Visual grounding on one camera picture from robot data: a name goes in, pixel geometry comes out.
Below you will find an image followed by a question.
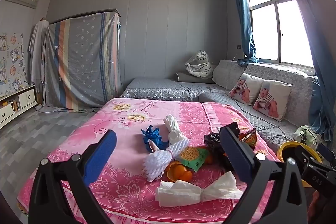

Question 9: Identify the white knotted plastic bag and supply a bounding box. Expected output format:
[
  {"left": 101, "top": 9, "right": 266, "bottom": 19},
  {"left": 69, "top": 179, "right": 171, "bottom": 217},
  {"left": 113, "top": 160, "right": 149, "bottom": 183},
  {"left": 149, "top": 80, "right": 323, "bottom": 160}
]
[{"left": 163, "top": 114, "right": 189, "bottom": 148}]

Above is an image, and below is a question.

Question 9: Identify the black plastic bag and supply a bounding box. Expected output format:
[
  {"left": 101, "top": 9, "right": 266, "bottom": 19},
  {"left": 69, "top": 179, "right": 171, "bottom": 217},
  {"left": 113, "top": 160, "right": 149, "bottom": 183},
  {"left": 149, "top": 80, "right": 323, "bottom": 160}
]
[{"left": 203, "top": 122, "right": 240, "bottom": 172}]

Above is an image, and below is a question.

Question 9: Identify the blue curtain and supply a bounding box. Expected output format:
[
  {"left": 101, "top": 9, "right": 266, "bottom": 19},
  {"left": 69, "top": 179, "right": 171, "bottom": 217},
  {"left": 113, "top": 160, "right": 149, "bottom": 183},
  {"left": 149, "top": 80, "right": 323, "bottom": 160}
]
[
  {"left": 231, "top": 0, "right": 260, "bottom": 67},
  {"left": 273, "top": 0, "right": 336, "bottom": 146}
]

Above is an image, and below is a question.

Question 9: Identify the white hanging cloth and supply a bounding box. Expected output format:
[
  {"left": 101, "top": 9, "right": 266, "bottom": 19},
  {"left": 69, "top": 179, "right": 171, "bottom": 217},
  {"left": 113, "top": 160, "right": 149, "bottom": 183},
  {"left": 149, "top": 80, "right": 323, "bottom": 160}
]
[{"left": 28, "top": 20, "right": 50, "bottom": 88}]

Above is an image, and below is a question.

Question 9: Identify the green snack packet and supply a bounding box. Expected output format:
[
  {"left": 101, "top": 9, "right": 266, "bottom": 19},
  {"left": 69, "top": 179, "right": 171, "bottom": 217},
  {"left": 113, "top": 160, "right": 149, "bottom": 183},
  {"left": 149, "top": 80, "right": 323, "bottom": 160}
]
[{"left": 175, "top": 147, "right": 210, "bottom": 172}]

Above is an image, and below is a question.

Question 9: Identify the cartoon wall sticker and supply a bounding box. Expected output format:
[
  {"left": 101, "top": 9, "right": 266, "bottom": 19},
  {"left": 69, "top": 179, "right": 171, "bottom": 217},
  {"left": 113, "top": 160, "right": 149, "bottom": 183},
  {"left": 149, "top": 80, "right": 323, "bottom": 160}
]
[{"left": 0, "top": 32, "right": 28, "bottom": 98}]

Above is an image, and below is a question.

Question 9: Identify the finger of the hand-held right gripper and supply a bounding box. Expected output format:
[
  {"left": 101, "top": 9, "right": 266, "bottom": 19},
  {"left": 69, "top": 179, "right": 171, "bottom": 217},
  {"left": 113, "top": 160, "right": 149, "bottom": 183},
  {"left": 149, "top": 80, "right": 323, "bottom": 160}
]
[{"left": 294, "top": 146, "right": 319, "bottom": 170}]

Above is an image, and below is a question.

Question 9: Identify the white knotted paper tissue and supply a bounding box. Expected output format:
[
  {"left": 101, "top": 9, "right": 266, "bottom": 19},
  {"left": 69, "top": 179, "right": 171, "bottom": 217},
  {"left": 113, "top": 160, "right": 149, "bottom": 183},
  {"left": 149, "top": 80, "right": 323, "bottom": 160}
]
[{"left": 155, "top": 171, "right": 244, "bottom": 207}]

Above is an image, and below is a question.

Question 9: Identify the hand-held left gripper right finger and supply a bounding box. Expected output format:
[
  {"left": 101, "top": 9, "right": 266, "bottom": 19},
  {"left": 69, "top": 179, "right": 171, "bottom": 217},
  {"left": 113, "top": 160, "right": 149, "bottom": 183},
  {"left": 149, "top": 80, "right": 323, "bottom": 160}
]
[{"left": 219, "top": 126, "right": 307, "bottom": 224}]

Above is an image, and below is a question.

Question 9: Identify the white low cabinet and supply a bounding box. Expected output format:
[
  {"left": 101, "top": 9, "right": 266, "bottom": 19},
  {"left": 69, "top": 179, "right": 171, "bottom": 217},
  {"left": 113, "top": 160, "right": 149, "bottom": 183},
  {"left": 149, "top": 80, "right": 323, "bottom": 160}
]
[{"left": 0, "top": 85, "right": 37, "bottom": 130}]

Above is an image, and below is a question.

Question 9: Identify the baby print pillow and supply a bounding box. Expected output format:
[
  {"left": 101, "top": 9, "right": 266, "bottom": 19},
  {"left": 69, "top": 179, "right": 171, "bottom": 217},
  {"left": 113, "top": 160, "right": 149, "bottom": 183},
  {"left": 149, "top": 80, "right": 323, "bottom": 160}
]
[
  {"left": 228, "top": 73, "right": 264, "bottom": 106},
  {"left": 252, "top": 80, "right": 293, "bottom": 122}
]

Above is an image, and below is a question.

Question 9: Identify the yellow round bin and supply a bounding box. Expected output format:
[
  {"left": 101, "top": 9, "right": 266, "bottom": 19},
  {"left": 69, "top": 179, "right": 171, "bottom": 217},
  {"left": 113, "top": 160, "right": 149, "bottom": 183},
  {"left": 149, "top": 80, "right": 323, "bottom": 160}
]
[{"left": 277, "top": 141, "right": 324, "bottom": 188}]

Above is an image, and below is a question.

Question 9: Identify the light green cloth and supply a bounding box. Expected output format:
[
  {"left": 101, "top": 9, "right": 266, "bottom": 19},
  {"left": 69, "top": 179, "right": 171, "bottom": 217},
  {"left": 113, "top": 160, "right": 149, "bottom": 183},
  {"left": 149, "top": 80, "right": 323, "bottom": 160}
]
[{"left": 293, "top": 126, "right": 322, "bottom": 147}]

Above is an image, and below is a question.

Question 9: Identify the striped cloth covered furniture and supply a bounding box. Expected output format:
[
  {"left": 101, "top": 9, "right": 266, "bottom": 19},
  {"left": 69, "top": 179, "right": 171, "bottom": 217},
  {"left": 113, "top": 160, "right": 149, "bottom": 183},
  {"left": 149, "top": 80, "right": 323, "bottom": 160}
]
[{"left": 43, "top": 9, "right": 124, "bottom": 112}]

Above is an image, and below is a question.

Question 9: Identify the orange snack wrapper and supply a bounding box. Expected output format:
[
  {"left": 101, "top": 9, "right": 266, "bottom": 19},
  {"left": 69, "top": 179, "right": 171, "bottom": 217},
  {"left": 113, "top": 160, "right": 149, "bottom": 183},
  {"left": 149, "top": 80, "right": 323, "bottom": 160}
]
[{"left": 238, "top": 127, "right": 258, "bottom": 150}]

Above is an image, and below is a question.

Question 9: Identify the blue plastic wrapper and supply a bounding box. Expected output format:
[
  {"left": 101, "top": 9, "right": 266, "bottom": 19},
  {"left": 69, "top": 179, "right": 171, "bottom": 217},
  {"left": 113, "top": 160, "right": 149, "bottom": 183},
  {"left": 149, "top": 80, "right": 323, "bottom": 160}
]
[{"left": 141, "top": 126, "right": 168, "bottom": 152}]

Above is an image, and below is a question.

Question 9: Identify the white foam fruit net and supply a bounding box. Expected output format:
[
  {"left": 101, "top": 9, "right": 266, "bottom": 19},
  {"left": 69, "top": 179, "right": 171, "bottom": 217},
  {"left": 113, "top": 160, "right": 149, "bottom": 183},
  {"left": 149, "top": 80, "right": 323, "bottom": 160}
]
[{"left": 143, "top": 139, "right": 190, "bottom": 182}]

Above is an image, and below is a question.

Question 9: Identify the grey quilted sofa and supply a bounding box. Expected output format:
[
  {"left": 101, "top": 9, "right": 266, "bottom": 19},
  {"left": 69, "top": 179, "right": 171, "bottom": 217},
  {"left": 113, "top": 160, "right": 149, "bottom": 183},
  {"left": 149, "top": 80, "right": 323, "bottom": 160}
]
[{"left": 119, "top": 59, "right": 319, "bottom": 159}]

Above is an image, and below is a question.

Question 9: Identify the white tiger plush toy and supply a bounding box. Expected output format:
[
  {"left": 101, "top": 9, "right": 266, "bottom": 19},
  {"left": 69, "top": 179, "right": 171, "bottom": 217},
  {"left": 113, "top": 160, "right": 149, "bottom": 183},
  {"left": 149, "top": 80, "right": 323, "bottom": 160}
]
[{"left": 184, "top": 50, "right": 214, "bottom": 79}]

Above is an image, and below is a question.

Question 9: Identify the sliding glass window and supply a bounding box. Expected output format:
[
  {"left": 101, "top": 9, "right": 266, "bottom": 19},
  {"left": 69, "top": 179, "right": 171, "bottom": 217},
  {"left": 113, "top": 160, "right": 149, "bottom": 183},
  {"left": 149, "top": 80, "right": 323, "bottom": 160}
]
[{"left": 244, "top": 0, "right": 315, "bottom": 69}]

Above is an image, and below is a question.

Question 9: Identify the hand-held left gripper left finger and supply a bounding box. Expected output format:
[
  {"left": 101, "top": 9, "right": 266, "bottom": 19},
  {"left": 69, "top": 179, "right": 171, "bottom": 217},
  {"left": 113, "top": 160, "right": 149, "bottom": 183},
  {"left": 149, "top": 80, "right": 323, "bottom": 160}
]
[{"left": 28, "top": 130, "right": 117, "bottom": 224}]

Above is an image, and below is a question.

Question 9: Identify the pink floral blanket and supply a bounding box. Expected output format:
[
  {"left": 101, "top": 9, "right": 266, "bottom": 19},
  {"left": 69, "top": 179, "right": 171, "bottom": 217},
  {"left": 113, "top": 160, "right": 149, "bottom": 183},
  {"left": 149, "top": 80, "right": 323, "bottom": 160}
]
[{"left": 17, "top": 97, "right": 282, "bottom": 224}]

